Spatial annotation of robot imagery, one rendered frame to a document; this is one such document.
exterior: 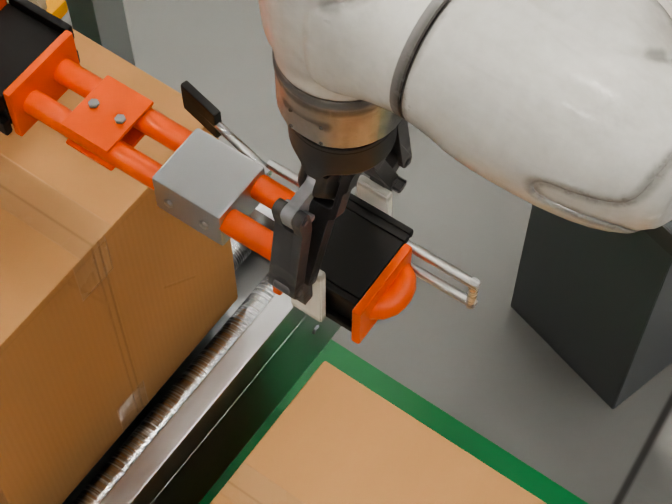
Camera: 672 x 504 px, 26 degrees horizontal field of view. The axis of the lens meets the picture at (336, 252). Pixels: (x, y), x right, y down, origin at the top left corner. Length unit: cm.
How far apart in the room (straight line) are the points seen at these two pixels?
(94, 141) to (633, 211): 55
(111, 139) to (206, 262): 53
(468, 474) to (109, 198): 58
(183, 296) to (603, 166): 99
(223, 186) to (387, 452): 68
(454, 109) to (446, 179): 182
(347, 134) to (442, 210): 165
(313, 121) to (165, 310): 78
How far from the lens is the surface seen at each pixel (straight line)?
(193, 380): 182
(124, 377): 170
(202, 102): 122
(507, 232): 257
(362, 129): 93
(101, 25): 223
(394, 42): 82
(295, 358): 191
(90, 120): 122
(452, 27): 81
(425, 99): 82
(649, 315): 215
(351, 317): 114
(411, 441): 178
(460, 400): 241
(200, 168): 118
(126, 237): 150
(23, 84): 124
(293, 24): 85
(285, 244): 103
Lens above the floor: 218
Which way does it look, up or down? 59 degrees down
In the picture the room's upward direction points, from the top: straight up
